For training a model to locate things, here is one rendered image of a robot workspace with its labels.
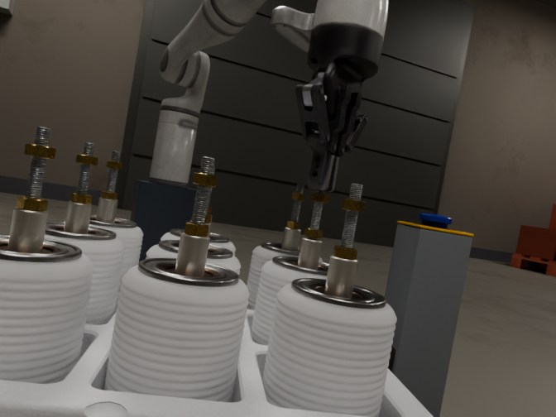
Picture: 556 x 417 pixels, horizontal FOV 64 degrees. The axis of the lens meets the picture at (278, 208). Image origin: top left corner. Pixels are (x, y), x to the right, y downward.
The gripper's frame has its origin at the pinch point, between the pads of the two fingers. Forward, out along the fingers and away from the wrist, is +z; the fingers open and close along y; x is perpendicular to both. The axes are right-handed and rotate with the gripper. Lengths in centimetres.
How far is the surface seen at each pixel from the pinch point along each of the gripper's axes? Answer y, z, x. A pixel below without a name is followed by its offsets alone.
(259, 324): -4.4, 16.3, 1.9
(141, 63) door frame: 186, -80, 273
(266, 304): -4.5, 14.2, 1.4
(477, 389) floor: 59, 35, -12
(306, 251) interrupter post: -1.1, 8.5, -0.2
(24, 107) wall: 127, -28, 319
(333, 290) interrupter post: -10.0, 9.7, -7.9
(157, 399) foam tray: -21.3, 17.3, -2.3
